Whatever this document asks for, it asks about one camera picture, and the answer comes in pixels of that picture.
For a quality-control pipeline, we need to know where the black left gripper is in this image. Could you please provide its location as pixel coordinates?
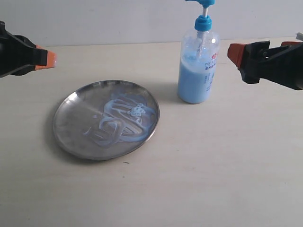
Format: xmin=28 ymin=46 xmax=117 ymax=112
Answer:
xmin=0 ymin=21 xmax=57 ymax=78

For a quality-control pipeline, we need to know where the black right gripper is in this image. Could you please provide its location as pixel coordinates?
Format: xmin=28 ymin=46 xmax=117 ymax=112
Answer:
xmin=227 ymin=41 xmax=303 ymax=90

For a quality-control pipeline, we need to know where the blue pump lotion bottle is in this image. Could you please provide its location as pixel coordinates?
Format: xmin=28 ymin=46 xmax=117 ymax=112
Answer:
xmin=178 ymin=0 xmax=220 ymax=104

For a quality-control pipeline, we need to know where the blue soap smear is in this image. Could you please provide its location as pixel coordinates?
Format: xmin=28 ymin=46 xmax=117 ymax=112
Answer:
xmin=82 ymin=94 xmax=156 ymax=148

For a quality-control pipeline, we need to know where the round stainless steel plate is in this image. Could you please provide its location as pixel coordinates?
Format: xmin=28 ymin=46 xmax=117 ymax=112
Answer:
xmin=53 ymin=80 xmax=160 ymax=161

